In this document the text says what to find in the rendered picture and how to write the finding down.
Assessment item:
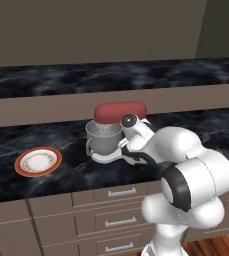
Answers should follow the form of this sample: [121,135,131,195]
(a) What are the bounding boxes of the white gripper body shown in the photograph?
[117,137,139,158]

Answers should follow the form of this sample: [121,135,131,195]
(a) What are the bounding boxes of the grey stand mixer bowl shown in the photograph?
[84,119,124,158]

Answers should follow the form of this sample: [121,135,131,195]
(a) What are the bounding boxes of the red and white stand mixer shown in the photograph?
[90,101,148,167]

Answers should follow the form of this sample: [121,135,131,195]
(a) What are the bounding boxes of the taupe drawer front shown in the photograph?
[71,181,162,209]
[77,232,155,256]
[73,205,155,239]

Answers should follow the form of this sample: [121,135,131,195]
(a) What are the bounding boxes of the orange rimmed white plate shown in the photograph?
[14,145,63,179]

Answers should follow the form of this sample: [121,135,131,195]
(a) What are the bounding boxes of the taupe cupboard panel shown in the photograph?
[27,191,81,256]

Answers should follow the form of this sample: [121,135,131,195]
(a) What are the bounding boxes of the silver drawer handle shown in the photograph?
[104,241,135,254]
[107,187,138,198]
[104,216,138,229]

